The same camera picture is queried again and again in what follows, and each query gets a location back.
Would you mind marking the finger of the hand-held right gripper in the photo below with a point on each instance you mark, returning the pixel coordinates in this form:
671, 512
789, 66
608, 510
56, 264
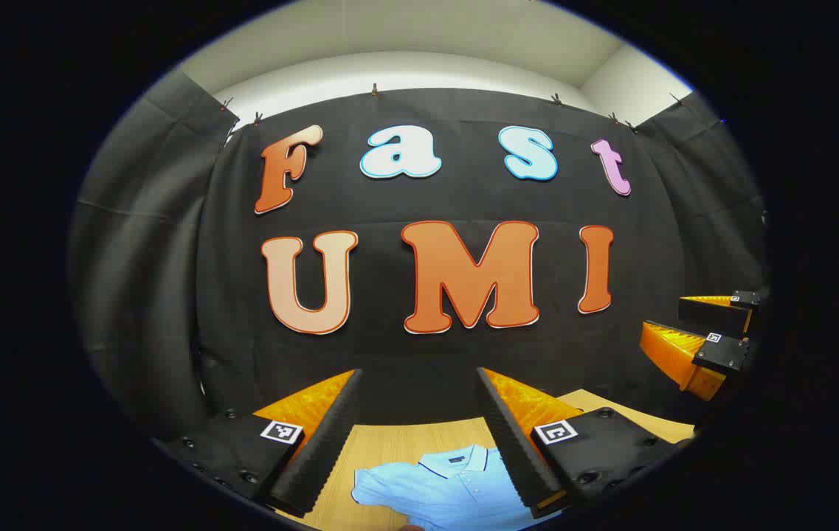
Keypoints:
722, 355
714, 316

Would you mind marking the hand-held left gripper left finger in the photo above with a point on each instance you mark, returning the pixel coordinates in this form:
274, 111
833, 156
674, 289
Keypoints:
327, 450

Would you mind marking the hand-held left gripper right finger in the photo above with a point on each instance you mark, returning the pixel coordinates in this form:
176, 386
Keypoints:
515, 450

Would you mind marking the light blue T-shirt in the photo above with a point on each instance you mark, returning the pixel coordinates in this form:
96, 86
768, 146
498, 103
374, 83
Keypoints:
449, 487

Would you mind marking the row of small backdrop clips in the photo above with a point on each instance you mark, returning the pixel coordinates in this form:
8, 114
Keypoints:
374, 90

